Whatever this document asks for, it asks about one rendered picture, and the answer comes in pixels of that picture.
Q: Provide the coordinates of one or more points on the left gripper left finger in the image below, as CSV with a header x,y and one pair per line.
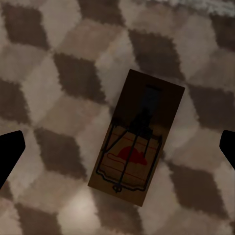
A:
x,y
12,146

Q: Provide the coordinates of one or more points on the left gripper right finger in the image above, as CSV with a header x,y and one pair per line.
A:
x,y
227,146

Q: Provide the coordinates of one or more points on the mousetrap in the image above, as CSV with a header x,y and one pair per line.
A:
x,y
136,137

